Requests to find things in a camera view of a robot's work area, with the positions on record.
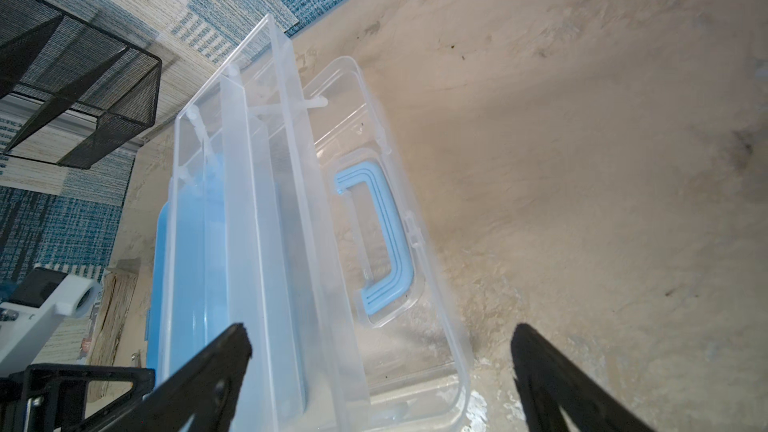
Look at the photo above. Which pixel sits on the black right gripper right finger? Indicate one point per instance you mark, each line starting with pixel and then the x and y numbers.
pixel 552 390

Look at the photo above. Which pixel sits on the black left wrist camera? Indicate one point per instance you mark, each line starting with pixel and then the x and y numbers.
pixel 36 308

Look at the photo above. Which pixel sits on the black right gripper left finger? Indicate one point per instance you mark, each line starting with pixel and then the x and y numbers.
pixel 201 396

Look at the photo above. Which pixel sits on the black wire mesh shelf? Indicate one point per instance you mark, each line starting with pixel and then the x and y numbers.
pixel 72 66

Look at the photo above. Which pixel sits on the clear tool box tray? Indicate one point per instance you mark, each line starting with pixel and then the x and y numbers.
pixel 243 221

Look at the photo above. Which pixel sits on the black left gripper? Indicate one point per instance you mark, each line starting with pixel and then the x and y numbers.
pixel 50 397

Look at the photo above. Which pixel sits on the blue plastic tool box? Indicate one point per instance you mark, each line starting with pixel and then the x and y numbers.
pixel 414 354

